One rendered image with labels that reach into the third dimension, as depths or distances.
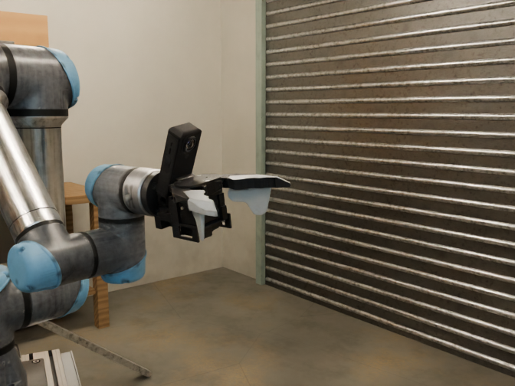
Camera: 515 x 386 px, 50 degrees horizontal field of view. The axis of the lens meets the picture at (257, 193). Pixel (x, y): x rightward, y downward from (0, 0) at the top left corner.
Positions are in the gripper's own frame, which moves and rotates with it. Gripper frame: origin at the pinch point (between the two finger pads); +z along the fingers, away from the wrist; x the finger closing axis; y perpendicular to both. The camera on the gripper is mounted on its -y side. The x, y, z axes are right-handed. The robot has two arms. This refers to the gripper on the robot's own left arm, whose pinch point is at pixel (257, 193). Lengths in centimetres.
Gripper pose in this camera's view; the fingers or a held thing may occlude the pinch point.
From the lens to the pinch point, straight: 72.0
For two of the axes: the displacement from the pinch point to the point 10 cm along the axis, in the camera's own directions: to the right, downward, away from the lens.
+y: 0.9, 9.6, 2.5
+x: -6.4, 2.5, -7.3
